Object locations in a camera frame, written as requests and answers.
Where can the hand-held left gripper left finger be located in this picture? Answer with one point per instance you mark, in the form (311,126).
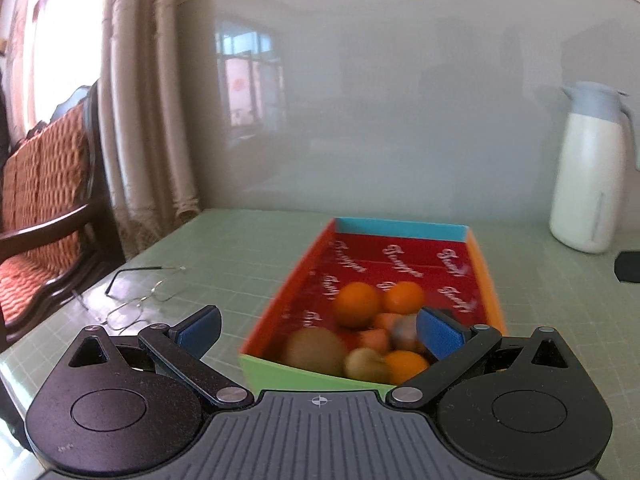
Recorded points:
(197,332)

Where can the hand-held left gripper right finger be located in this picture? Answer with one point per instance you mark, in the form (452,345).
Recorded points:
(440,332)

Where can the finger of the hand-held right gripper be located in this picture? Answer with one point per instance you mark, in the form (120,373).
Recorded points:
(629,266)

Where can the dark shrivelled fruit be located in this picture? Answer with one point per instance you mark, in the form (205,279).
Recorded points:
(406,332)

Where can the orange tangerine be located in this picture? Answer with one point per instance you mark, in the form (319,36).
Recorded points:
(402,297)
(405,366)
(357,305)

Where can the small orange-red fruit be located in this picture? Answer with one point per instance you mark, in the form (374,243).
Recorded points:
(385,321)
(375,341)

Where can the brownish shrivelled fruit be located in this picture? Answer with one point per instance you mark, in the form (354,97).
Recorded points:
(367,364)

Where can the colourful cardboard box red inside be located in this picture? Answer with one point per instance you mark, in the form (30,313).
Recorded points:
(400,255)

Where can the brown kiwi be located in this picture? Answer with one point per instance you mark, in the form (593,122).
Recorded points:
(315,350)

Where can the green grid table mat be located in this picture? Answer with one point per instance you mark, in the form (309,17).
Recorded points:
(240,260)

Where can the white thermos jug blue lid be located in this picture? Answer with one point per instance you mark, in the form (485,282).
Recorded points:
(585,170)

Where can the wooden chair orange cushion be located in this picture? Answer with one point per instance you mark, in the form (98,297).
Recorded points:
(45,200)

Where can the beige curtain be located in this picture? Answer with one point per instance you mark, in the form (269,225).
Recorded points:
(150,110)

